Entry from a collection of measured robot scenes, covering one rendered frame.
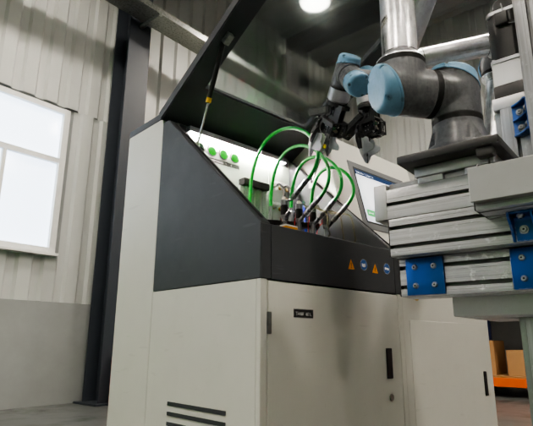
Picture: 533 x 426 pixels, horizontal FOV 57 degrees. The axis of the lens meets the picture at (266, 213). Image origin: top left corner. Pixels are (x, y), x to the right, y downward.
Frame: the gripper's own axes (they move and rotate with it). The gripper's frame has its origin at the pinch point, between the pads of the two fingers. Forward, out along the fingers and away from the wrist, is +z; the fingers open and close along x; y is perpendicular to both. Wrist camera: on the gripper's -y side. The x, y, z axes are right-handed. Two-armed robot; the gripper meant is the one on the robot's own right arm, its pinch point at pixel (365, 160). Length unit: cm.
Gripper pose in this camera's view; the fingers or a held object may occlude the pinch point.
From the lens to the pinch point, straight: 181.3
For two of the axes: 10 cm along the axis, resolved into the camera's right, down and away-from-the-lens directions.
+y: 6.8, -1.8, -7.1
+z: -0.1, 9.7, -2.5
